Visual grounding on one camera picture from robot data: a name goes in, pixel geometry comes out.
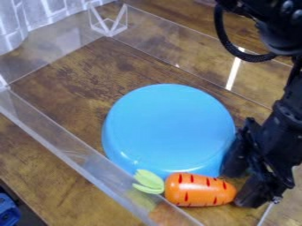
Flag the white curtain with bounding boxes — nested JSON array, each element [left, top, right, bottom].
[[0, 0, 106, 56]]

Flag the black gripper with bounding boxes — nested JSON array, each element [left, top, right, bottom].
[[221, 101, 302, 208]]

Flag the orange toy carrot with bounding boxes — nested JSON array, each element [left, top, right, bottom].
[[133, 169, 237, 207]]

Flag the black cable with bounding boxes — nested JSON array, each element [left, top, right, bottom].
[[214, 4, 278, 64]]

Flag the blue object at corner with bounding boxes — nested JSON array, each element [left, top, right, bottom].
[[0, 193, 22, 226]]

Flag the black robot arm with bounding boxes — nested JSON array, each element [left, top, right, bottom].
[[214, 0, 302, 208]]

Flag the clear acrylic enclosure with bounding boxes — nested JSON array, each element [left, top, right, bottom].
[[0, 0, 302, 226]]

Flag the blue upside-down bowl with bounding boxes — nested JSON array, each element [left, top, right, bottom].
[[102, 84, 235, 177]]

